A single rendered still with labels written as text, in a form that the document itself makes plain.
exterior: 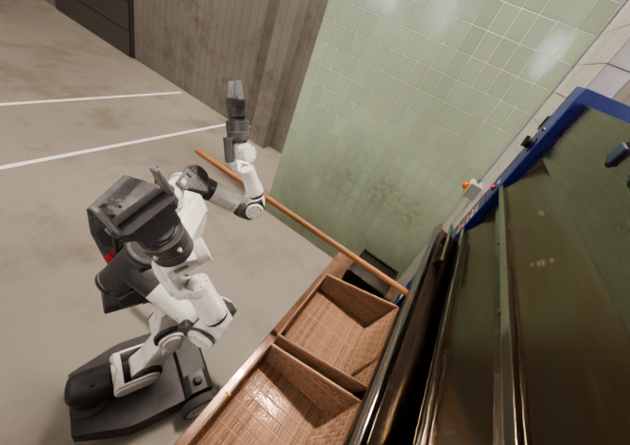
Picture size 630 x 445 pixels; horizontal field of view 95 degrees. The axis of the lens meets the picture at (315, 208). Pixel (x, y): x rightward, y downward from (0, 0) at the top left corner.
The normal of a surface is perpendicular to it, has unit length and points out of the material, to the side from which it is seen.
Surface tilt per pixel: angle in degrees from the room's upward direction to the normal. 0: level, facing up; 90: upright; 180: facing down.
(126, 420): 0
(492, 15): 90
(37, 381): 0
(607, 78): 90
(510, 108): 90
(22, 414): 0
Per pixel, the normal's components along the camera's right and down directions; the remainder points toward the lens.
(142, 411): 0.33, -0.75
